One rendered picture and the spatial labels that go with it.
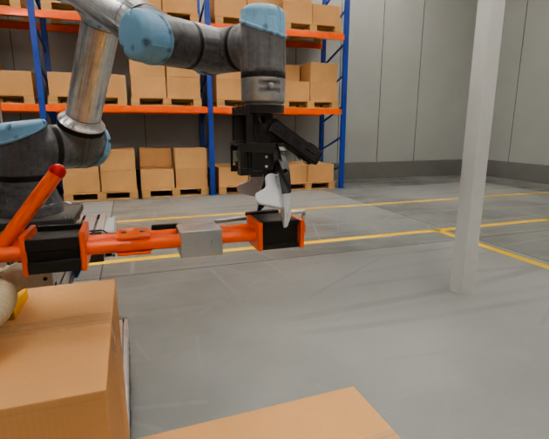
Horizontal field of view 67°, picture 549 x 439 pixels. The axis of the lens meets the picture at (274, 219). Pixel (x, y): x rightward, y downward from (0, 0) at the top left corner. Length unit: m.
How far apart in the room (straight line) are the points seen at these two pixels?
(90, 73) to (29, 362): 0.70
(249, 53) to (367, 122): 9.95
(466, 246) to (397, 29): 8.41
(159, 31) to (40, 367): 0.49
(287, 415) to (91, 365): 0.64
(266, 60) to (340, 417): 0.86
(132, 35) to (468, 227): 2.95
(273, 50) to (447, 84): 11.37
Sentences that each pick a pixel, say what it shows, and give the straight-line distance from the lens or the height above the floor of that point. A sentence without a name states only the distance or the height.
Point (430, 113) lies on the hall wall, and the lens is 11.70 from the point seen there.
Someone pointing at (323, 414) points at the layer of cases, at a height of 0.54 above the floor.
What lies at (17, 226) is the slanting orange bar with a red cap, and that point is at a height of 1.11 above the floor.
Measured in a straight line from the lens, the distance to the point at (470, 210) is 3.33.
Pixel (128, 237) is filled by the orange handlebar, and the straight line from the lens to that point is 0.68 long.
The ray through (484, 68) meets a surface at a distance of 3.30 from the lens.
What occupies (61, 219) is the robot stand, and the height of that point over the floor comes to 1.04.
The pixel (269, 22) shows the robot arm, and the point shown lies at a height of 1.41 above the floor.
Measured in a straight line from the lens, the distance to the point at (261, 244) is 0.70.
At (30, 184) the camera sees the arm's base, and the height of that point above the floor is 1.12.
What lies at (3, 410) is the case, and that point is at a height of 0.94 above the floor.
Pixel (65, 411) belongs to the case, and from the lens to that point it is 0.59.
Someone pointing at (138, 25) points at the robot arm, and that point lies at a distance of 0.68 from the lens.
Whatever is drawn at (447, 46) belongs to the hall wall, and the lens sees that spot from 12.08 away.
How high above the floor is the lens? 1.25
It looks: 13 degrees down
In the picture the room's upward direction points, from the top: straight up
